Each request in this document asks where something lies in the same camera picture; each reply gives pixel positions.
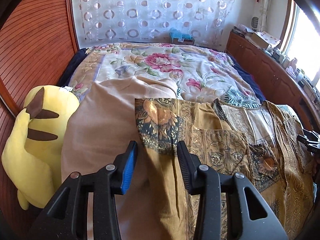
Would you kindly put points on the teal packet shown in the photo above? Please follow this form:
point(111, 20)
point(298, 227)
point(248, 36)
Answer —
point(178, 35)

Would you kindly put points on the stack of flat boxes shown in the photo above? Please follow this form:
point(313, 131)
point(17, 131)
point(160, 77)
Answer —
point(241, 30)

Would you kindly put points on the floral-lined cardboard box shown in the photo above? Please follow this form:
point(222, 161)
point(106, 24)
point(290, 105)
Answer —
point(262, 38)

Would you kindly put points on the palm leaf print sheet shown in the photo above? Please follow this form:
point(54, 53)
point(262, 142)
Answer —
point(240, 96)

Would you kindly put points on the grey oval wall device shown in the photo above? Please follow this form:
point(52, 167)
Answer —
point(255, 23)

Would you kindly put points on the pale pink figurine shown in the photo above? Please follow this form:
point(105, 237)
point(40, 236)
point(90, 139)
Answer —
point(292, 67)

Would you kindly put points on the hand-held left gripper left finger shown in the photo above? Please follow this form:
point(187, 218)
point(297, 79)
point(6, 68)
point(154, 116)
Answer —
point(128, 165)

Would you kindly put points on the sheer circle-pattern curtain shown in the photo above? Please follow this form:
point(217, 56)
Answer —
point(150, 5)

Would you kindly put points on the floral window curtain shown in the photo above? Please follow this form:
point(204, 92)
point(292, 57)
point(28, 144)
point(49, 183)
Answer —
point(265, 5)

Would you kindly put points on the beige cloth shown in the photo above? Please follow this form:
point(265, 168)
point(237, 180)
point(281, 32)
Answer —
point(100, 120)

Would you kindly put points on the yellow plush toy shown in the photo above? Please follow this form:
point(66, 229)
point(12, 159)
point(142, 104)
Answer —
point(32, 155)

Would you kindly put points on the small black box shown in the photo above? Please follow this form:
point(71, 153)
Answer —
point(301, 83)

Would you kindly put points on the wooden slatted panel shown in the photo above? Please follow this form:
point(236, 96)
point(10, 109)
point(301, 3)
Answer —
point(37, 42)

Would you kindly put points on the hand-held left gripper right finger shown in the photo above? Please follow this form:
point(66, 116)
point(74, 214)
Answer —
point(184, 166)

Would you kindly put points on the golden paisley patterned garment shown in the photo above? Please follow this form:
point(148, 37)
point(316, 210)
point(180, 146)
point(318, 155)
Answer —
point(220, 140)

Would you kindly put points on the wooden cabinet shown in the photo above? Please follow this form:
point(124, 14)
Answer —
point(262, 65)

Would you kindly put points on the row of small bottles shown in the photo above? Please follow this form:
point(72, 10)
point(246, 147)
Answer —
point(278, 55)

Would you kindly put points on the small white jar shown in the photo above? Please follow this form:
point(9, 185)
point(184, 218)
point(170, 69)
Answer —
point(300, 73)

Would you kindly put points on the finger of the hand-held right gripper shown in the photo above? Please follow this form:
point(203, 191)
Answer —
point(308, 138)

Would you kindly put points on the window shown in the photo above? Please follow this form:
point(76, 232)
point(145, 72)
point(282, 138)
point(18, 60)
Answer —
point(307, 37)

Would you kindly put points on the floral blanket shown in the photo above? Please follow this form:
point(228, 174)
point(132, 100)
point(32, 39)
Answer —
point(155, 62)

